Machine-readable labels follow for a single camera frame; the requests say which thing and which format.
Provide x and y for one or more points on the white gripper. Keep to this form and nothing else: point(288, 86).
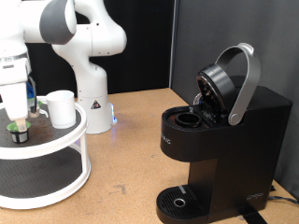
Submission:
point(14, 93)

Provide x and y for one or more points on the coffee pod with green lid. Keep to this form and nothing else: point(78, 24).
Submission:
point(19, 136)

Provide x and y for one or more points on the white mug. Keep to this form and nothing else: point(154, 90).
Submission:
point(62, 109)

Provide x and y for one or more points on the black Keurig coffee machine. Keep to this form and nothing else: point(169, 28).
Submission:
point(243, 155)

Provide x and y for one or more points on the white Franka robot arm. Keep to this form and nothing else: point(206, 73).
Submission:
point(90, 81)

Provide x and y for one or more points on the white two-tier turntable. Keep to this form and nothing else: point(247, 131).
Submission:
point(46, 149)

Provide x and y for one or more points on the black curtain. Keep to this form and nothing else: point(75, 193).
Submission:
point(143, 62)

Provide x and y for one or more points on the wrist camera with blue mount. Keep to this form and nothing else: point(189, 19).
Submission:
point(30, 90)

